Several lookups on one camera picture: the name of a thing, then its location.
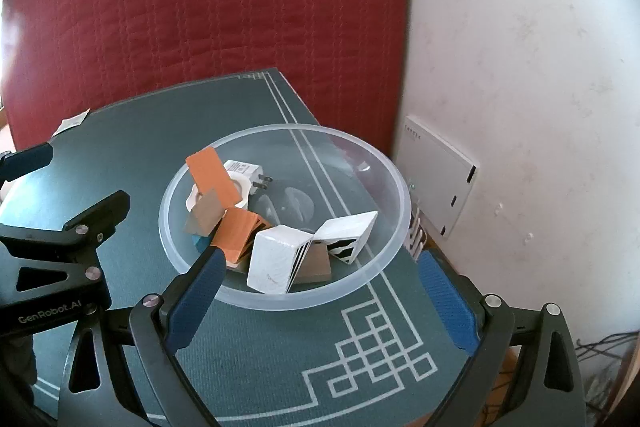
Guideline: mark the red quilted mattress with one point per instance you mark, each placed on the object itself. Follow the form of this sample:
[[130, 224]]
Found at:
[[200, 7]]

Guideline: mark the large wooden block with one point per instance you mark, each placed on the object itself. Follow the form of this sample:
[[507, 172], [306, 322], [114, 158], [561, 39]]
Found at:
[[315, 264]]

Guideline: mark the small wooden block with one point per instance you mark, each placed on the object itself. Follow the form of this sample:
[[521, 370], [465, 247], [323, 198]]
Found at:
[[205, 214]]

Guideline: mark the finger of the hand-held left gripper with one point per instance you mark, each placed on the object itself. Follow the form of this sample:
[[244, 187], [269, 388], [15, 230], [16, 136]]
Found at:
[[102, 214], [27, 161]]

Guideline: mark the white router with antennas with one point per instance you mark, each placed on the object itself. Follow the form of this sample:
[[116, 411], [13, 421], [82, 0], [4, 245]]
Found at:
[[417, 234]]

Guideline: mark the clear plastic bowl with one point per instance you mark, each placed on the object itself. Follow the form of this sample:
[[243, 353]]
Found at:
[[280, 298]]

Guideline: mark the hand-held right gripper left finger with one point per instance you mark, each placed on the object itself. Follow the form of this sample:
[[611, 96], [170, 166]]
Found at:
[[195, 302]]

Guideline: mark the orange striped block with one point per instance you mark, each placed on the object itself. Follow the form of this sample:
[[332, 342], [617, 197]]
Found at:
[[237, 232]]

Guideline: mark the white striped cuboid block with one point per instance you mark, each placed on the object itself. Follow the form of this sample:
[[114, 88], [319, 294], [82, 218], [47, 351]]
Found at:
[[272, 259]]

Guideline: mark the white wall box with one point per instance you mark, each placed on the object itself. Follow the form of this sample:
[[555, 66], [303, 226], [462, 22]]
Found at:
[[435, 172]]

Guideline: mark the blue block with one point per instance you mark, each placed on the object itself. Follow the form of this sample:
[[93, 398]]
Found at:
[[201, 243]]

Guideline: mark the white paper slip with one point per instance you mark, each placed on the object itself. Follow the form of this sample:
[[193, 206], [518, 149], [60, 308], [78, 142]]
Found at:
[[72, 123]]

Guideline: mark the plain orange block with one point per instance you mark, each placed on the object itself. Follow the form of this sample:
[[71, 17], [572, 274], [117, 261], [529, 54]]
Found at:
[[212, 177]]

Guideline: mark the white striped wedge block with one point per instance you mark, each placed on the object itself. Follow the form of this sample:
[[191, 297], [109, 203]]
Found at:
[[345, 227]]

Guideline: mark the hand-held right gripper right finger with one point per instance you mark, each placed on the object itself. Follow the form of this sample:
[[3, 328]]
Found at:
[[445, 302]]

